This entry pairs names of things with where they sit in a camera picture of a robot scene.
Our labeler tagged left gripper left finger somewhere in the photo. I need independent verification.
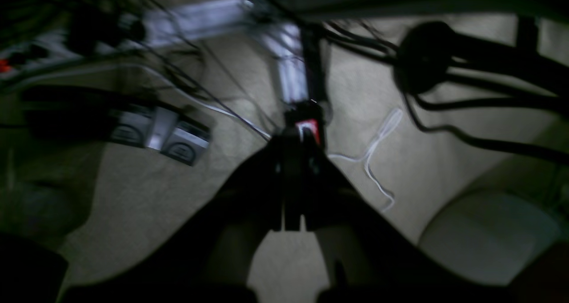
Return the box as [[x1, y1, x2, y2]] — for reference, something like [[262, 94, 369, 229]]
[[62, 136, 284, 303]]

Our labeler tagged white cable on floor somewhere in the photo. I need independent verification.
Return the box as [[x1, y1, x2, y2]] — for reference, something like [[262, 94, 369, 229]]
[[327, 108, 404, 212]]

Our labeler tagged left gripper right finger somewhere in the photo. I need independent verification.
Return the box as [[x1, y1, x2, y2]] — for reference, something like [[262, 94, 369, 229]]
[[302, 139, 517, 303]]

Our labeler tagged white power strip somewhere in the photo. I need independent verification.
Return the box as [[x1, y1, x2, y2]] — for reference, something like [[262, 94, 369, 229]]
[[1, 30, 140, 94]]

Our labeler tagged aluminium frame leg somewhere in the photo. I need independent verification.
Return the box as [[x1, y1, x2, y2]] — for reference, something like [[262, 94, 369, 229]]
[[144, 0, 329, 106]]

